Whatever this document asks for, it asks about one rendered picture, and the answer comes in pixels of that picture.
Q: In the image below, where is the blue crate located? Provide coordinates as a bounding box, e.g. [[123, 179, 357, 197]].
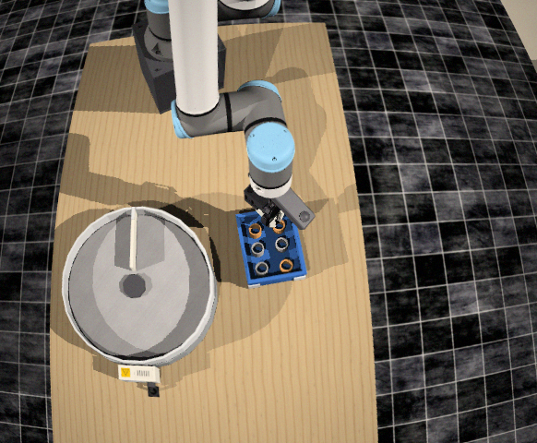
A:
[[236, 211, 307, 289]]

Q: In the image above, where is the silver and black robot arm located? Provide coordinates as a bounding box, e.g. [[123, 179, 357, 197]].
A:
[[144, 0, 316, 230]]

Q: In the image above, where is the grey metal bushing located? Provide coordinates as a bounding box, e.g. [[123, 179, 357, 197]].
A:
[[275, 237, 288, 253], [256, 262, 269, 277], [251, 242, 264, 257]]

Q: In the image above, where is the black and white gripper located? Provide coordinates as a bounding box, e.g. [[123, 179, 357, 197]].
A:
[[244, 184, 284, 228]]

